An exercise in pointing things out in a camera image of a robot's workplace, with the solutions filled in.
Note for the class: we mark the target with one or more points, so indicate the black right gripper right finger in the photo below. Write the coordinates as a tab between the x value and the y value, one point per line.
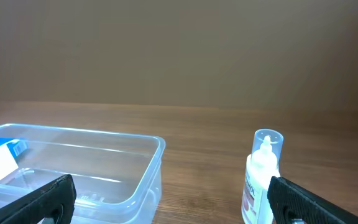
291	203

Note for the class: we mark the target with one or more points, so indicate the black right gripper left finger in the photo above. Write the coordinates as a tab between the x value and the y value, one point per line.
54	202

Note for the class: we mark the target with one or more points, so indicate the blue VapoDrops box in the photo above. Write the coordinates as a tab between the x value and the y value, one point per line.
15	146

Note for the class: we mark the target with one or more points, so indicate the clear plastic container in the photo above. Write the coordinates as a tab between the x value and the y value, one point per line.
117	176

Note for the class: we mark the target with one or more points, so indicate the white dropper bottle clear cap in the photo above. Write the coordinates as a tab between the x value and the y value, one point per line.
261	165

